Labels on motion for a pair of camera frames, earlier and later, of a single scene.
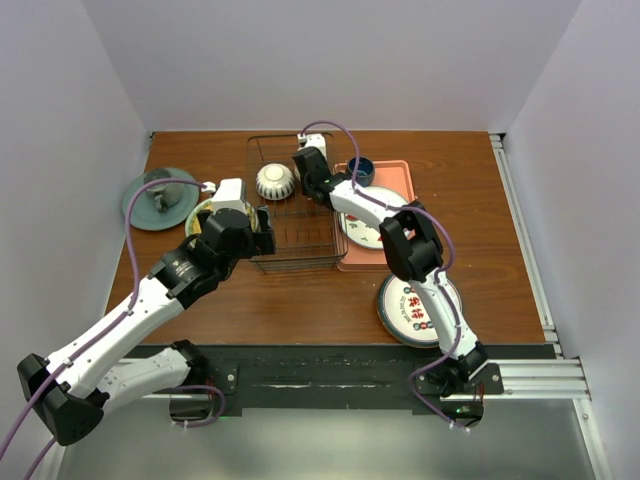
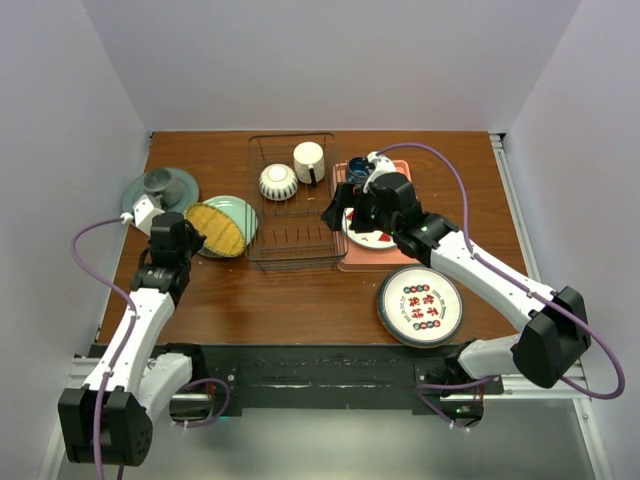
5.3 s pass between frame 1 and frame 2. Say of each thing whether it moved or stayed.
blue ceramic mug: stayed
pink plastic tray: stayed
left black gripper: moved
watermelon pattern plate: stayed
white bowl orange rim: stayed
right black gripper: moved
